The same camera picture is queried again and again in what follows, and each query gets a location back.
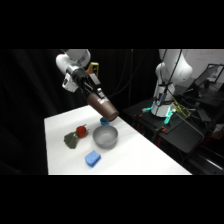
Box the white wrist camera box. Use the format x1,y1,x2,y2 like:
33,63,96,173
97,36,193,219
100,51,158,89
61,72,74,93

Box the small blue cup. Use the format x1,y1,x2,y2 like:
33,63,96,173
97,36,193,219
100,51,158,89
99,117,111,127

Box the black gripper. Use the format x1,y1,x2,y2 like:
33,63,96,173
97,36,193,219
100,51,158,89
71,67,107,103

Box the black robot stand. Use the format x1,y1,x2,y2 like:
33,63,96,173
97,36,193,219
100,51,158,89
122,96,224,158

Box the yellow-green cable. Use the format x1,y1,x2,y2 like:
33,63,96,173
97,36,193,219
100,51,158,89
171,96,196,120

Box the dark monitor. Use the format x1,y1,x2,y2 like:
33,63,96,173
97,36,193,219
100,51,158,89
193,63,224,90

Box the black curtain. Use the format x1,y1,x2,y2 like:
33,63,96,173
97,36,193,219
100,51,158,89
0,49,161,176

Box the green cloth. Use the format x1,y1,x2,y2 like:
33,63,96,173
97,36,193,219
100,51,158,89
63,131,80,150

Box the grey bowl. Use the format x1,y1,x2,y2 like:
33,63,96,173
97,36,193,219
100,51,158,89
92,125,119,149

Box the brown plastic cup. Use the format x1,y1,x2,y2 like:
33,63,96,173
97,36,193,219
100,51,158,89
86,93,120,122

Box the green base light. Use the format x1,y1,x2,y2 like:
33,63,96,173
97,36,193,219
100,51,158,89
142,99,177,127

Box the tan wrist bracket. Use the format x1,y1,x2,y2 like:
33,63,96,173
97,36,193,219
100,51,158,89
86,61,100,77

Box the blue sponge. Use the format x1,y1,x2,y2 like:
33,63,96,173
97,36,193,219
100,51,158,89
84,149,102,168

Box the red toy tomato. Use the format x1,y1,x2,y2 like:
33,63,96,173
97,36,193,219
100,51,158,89
75,124,88,139

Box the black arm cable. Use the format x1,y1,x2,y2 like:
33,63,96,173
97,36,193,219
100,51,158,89
105,49,149,98

